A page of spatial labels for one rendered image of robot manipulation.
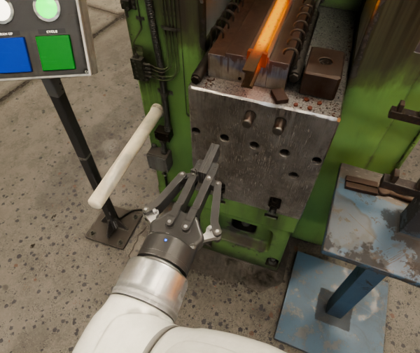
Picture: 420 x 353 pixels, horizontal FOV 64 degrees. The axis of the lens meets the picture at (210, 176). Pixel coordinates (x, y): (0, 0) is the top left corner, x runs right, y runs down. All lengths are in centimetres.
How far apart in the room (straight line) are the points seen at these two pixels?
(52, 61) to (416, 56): 86
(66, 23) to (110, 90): 160
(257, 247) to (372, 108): 72
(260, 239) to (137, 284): 106
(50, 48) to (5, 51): 10
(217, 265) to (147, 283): 114
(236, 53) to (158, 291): 60
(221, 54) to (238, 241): 83
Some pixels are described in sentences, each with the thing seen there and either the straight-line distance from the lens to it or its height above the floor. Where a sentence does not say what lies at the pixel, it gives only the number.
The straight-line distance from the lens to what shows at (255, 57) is 80.
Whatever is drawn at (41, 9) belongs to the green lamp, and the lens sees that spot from 90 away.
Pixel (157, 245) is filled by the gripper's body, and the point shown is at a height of 103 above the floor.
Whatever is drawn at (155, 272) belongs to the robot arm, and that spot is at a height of 104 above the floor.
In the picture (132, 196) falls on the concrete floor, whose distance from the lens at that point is 180.
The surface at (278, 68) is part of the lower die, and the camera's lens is 85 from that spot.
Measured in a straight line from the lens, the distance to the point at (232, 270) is 156.
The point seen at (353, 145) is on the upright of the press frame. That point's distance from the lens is 116.
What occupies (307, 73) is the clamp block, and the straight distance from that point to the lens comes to 84.
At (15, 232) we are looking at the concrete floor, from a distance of 189.
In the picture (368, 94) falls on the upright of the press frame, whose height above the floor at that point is 86.
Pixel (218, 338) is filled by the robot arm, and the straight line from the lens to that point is 35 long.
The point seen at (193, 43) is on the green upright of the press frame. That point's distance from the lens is 106.
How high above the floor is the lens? 144
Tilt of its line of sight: 52 degrees down
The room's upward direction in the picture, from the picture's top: straight up
